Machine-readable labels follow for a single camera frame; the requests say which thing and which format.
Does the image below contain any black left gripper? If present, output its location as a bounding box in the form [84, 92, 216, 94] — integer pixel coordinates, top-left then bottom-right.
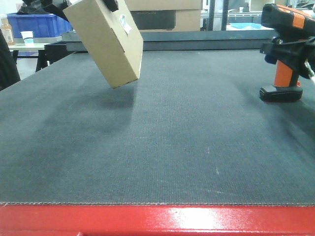
[17, 0, 119, 22]

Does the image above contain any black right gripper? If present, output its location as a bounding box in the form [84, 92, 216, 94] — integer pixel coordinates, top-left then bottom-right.
[260, 36, 315, 79]

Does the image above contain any small cardboard package box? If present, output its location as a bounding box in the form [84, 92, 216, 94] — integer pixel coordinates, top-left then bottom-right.
[63, 0, 143, 88]

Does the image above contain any orange black barcode scanner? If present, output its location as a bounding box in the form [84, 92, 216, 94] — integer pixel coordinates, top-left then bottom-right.
[259, 3, 315, 102]

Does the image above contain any large cardboard box background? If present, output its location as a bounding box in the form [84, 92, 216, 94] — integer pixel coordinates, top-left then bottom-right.
[126, 0, 201, 31]

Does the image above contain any light blue tray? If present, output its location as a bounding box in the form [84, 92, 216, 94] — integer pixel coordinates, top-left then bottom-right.
[229, 23, 262, 30]

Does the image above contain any blue plastic bin background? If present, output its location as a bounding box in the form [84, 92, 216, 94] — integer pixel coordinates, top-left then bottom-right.
[7, 13, 72, 38]

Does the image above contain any white paper cup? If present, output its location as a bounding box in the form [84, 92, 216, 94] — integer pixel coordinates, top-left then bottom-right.
[21, 31, 34, 46]

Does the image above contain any amber drink bottle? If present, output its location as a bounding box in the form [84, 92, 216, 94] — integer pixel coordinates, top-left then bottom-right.
[0, 14, 15, 46]

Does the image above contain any dark grey table mat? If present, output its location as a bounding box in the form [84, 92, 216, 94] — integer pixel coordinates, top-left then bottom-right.
[0, 50, 315, 206]

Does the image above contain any grey conveyor rail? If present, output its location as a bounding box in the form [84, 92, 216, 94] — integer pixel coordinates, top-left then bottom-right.
[62, 29, 279, 53]

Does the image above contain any red steel table frame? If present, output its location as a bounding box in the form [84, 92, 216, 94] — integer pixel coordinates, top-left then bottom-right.
[0, 205, 315, 236]

